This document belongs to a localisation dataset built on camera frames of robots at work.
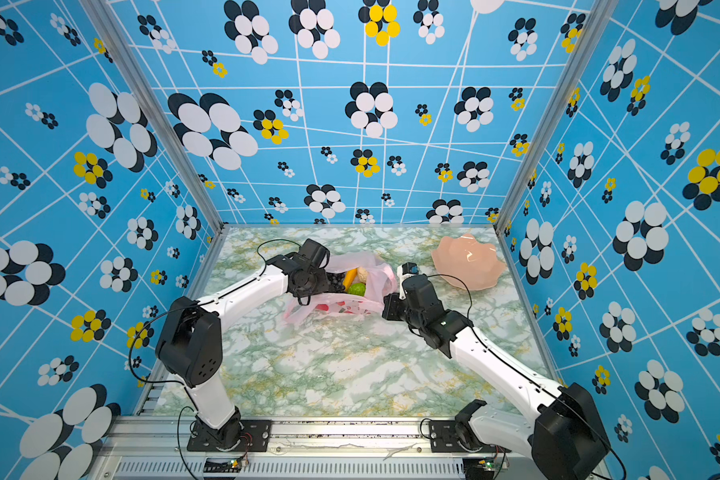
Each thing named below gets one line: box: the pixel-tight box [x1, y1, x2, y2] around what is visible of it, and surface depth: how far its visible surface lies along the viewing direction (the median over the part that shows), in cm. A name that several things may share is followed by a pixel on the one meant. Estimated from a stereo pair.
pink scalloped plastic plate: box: [432, 234, 506, 290], surface depth 110 cm
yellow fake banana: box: [342, 268, 358, 291], surface depth 104 cm
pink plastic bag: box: [284, 252, 398, 324], surface depth 87 cm
